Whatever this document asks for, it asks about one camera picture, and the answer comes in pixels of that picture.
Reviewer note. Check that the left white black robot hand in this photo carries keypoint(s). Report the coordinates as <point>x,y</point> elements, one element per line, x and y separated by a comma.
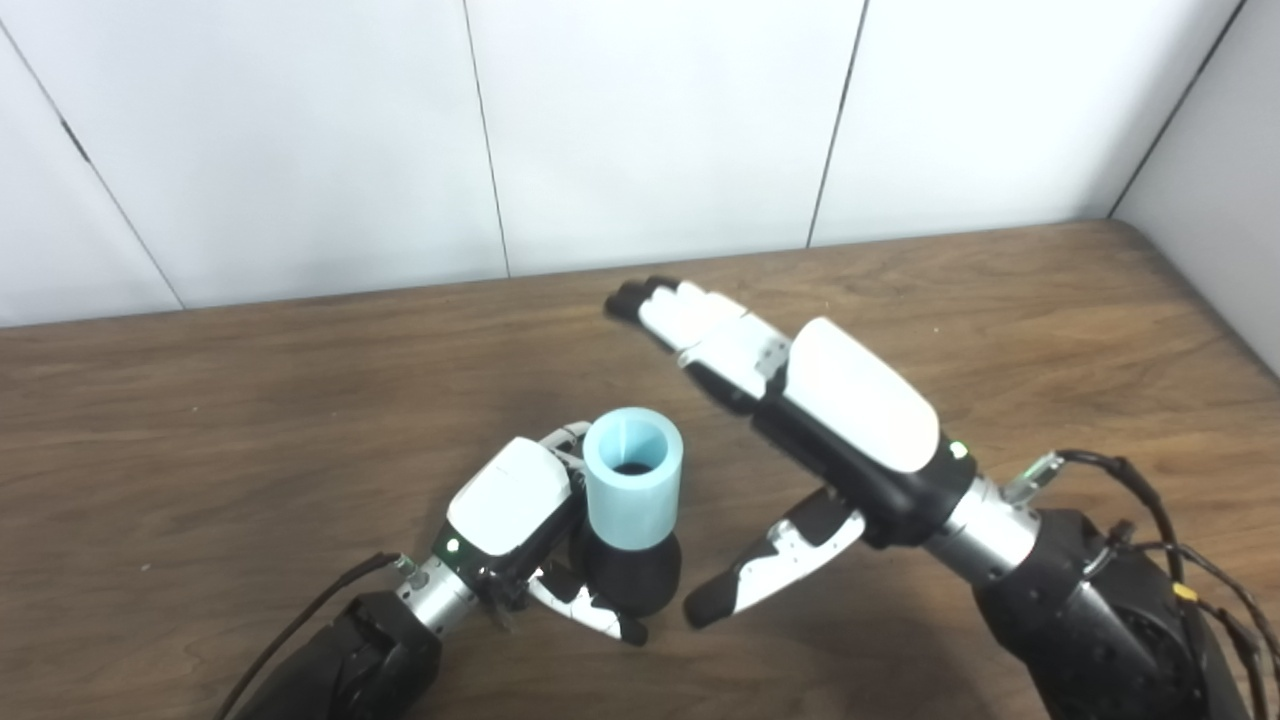
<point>505,500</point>

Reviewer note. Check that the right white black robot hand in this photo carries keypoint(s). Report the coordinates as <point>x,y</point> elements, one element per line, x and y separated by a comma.
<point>860,410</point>

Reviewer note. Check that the black funnel-shaped nozzle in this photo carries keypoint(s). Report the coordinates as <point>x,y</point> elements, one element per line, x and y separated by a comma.
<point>640,580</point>

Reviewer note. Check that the black wall panel hinge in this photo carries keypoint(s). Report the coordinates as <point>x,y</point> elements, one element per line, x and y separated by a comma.
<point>74,140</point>

